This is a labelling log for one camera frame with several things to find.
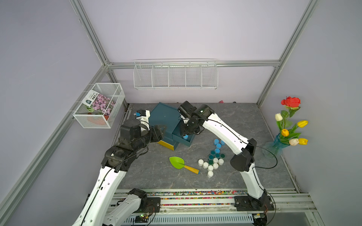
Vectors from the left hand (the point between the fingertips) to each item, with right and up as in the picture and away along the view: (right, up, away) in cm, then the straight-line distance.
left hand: (163, 128), depth 66 cm
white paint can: (+20, -23, +20) cm, 37 cm away
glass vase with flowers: (+61, -4, +3) cm, 62 cm away
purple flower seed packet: (-35, +12, +8) cm, 37 cm away
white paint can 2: (+23, -24, +19) cm, 38 cm away
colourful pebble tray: (+17, -40, +11) cm, 44 cm away
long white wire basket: (+4, +36, +34) cm, 49 cm away
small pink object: (+42, +19, +58) cm, 74 cm away
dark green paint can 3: (+26, -23, +20) cm, 40 cm away
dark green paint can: (+28, -18, +25) cm, 42 cm away
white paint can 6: (+25, -28, +15) cm, 41 cm away
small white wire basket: (-42, +5, +8) cm, 43 cm away
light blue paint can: (+11, -6, +15) cm, 19 cm away
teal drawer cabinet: (-3, +6, +19) cm, 20 cm away
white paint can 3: (+29, -22, +21) cm, 42 cm away
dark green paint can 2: (+31, -19, +23) cm, 43 cm away
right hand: (+10, -3, +14) cm, 17 cm away
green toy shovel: (+6, -24, +23) cm, 34 cm away
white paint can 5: (+26, -26, +19) cm, 41 cm away
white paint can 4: (+29, -24, +19) cm, 42 cm away
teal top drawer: (+6, -5, +11) cm, 14 cm away
